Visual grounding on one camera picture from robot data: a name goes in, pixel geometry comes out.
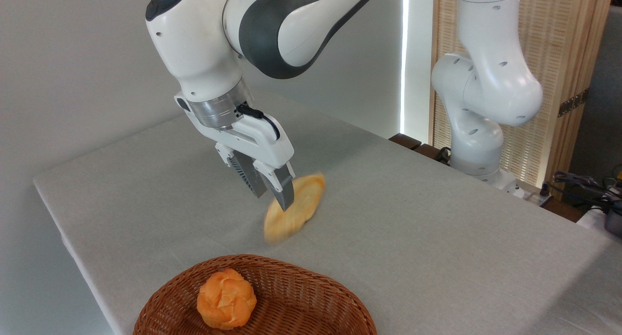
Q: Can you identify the long pale bread loaf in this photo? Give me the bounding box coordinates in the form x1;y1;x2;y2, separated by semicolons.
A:
263;174;326;243

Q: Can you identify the slatted wooden screen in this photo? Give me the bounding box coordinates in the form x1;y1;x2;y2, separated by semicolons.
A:
429;0;615;199

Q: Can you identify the white vertical light strip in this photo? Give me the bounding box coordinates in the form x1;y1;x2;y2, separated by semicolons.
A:
399;0;410;134

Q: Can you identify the black cable bundle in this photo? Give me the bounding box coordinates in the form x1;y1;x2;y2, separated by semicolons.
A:
553;166;622;214

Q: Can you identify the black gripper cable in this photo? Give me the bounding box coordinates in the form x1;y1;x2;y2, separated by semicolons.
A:
236;104;281;141

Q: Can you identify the round orange bread roll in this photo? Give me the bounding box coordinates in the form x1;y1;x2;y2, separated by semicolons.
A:
196;269;257;330

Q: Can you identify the metal screen hinge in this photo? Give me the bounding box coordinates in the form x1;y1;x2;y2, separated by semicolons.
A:
558;89;589;118

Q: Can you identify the brown wicker basket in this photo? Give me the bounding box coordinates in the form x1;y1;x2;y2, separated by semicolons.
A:
133;254;378;335

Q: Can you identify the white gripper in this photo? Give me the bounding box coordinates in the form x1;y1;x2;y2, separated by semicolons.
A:
175;94;296;212

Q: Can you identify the dark brown wooden block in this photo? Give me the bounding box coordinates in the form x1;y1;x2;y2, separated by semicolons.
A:
389;133;452;166

